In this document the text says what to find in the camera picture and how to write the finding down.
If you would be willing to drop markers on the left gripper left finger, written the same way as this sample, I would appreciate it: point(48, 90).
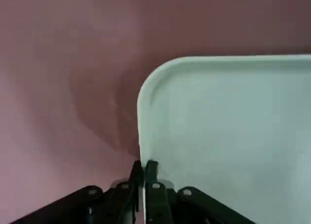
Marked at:
point(97, 207)

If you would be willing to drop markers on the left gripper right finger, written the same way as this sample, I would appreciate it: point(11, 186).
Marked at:
point(165, 204)

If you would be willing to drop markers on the green plastic tray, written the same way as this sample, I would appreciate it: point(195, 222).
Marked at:
point(230, 136)

